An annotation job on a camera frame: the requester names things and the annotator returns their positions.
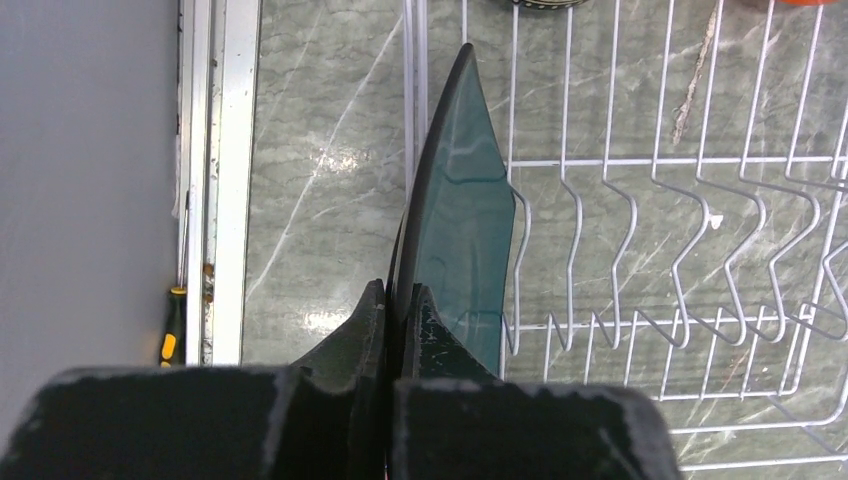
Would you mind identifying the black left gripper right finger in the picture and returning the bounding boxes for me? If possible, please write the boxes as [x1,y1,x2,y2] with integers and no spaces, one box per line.
[390,285,681,479]

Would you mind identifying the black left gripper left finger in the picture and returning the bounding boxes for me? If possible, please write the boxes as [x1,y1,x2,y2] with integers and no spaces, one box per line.
[1,280,386,479]

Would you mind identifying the teal square plate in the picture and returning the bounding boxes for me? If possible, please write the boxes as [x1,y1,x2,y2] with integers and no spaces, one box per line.
[387,43,516,378]

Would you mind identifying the brown patterned bowl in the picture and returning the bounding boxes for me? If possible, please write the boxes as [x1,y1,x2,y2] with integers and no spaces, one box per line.
[511,0,588,11]

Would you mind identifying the orange plastic bowl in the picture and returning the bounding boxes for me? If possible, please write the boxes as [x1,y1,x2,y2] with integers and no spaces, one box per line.
[781,0,839,7]

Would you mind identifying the white wire dish rack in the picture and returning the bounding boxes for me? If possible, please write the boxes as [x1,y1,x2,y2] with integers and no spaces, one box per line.
[401,1,847,479]

